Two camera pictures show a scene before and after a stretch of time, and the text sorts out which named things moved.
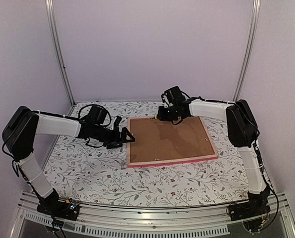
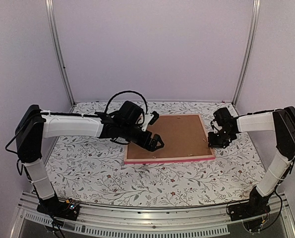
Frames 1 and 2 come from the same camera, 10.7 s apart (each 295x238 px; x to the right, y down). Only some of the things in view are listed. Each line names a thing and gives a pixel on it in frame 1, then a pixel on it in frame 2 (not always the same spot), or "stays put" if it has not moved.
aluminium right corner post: x=253 y=29 stays put
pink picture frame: x=160 y=143 stays put
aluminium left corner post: x=49 y=8 stays put
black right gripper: x=162 y=117 to x=212 y=144
